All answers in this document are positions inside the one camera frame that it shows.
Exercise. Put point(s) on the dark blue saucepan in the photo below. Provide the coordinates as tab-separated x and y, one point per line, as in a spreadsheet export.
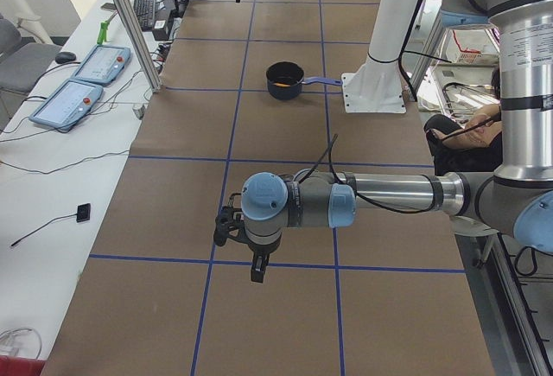
285	80

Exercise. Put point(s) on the black keyboard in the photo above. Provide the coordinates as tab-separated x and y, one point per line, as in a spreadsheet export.
145	11

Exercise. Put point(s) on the upper teach pendant tablet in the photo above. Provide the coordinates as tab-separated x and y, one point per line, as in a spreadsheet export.
103	64

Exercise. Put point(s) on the teach pendant tablet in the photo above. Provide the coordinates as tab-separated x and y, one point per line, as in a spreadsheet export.
67	105
103	64

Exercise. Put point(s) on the small black square pad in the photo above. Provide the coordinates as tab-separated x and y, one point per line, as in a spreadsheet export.
83	212

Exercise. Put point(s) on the black computer mouse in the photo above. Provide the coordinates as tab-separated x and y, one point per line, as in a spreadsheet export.
64	57

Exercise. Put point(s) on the lower teach pendant tablet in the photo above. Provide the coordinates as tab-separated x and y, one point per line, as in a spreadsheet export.
67	105

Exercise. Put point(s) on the seated person in black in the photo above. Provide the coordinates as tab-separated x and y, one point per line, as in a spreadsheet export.
473	147

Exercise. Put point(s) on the aluminium frame post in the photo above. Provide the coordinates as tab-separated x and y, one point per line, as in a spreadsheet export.
131	25

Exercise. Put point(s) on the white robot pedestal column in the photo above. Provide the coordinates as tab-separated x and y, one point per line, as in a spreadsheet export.
376	87

